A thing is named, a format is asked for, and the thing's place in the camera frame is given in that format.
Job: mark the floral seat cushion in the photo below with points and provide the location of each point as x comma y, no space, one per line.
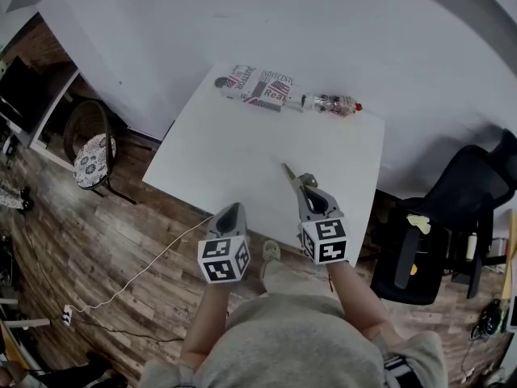
95,160

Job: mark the white desk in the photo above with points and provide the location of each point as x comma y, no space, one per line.
60,95

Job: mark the white power adapter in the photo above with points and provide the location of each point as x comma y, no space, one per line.
66,315

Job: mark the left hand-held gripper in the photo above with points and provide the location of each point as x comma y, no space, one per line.
224,259

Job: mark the person's right forearm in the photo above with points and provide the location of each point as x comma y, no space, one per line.
359,309

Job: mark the white table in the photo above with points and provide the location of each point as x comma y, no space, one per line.
242,156

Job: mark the book with flag cover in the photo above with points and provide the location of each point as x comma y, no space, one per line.
258,89

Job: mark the white cylinder bottle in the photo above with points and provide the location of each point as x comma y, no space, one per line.
471,245

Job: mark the dark wicker chair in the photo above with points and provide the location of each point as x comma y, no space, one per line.
82,119

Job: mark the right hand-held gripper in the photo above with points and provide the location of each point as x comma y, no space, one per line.
327,241

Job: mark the clear plastic bottle red cap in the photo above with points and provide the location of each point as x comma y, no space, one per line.
327,103

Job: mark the person's grey shirt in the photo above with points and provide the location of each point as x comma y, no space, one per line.
299,346

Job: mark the person's grey trouser leg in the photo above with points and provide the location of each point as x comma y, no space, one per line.
295,277

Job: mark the person's beige shoe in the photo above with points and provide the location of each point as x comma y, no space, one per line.
270,251

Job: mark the wooden board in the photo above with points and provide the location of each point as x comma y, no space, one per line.
509,257

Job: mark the person's left forearm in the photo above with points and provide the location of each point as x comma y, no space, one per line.
204,321

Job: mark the black office chair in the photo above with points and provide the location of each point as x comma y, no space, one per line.
460,200

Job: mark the yellow crumpled cloth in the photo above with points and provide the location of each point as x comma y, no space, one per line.
420,222

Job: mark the black device on floor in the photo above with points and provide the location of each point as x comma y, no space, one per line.
486,319

